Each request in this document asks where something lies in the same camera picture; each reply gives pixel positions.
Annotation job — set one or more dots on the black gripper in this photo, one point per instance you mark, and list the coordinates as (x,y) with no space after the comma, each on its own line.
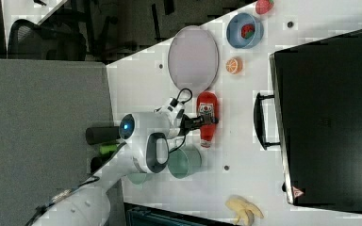
(189,124)

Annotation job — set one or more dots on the red ketchup bottle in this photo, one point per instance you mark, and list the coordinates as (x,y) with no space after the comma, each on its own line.
(207,107)

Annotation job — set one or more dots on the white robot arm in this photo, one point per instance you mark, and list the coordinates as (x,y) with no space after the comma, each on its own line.
(144,149)

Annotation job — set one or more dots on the green oval strainer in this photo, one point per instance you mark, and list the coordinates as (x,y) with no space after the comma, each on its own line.
(139,179)

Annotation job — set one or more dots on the green mug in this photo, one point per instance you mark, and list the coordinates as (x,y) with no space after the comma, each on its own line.
(184,162)

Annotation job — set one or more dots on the orange slice toy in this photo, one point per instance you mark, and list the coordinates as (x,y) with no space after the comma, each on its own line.
(234,65)

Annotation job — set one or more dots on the large grey plate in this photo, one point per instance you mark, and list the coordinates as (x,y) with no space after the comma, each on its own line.
(193,59)

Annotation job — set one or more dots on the peeled banana toy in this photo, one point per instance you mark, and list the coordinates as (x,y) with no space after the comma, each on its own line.
(245,212)

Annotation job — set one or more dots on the blue bowl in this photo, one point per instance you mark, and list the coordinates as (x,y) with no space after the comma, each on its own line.
(234,28)

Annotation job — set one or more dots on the red strawberry in bowl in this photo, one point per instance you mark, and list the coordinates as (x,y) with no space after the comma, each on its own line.
(247,31)

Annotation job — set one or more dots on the small black pot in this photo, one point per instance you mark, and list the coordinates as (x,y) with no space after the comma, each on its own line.
(98,135)

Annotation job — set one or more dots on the silver toaster oven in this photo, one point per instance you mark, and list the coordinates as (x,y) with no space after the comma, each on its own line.
(317,93)

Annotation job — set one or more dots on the red strawberry on table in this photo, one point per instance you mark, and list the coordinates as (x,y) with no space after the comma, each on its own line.
(263,6)

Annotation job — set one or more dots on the black office chair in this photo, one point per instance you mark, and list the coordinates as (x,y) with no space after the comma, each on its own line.
(45,42)

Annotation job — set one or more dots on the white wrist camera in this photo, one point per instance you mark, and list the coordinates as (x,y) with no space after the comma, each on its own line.
(173,108)

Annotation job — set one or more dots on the blue metal frame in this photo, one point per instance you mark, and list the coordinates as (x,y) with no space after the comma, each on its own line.
(138,215)

